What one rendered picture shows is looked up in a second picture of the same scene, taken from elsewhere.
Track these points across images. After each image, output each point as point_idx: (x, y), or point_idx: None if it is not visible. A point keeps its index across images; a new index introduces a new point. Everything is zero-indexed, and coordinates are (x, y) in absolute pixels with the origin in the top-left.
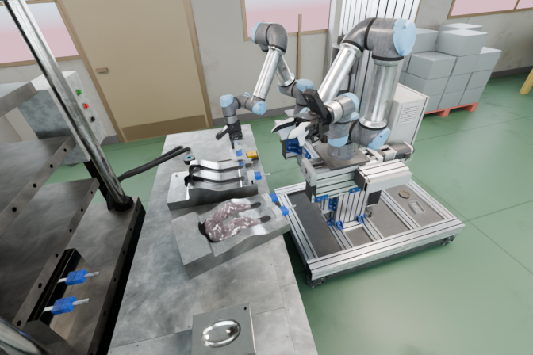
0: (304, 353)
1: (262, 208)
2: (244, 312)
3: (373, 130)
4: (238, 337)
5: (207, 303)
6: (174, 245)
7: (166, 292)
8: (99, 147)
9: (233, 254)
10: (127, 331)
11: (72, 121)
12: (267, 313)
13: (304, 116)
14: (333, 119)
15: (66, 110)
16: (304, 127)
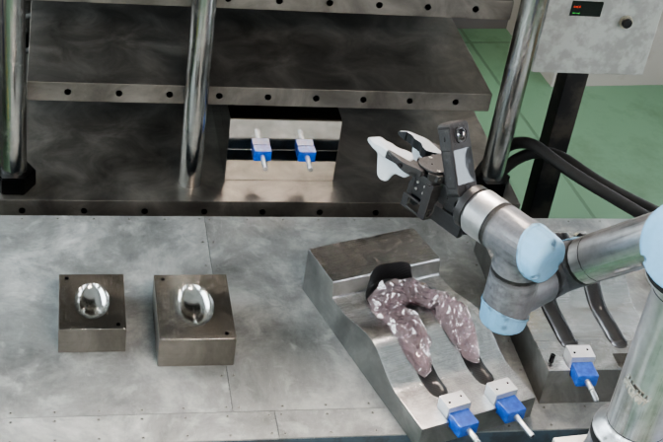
0: (152, 425)
1: (469, 384)
2: (219, 331)
3: (590, 427)
4: (183, 323)
5: (256, 311)
6: None
7: (281, 261)
8: (524, 53)
9: (346, 339)
10: (224, 229)
11: None
12: (225, 387)
13: (434, 159)
14: (458, 216)
15: None
16: (390, 149)
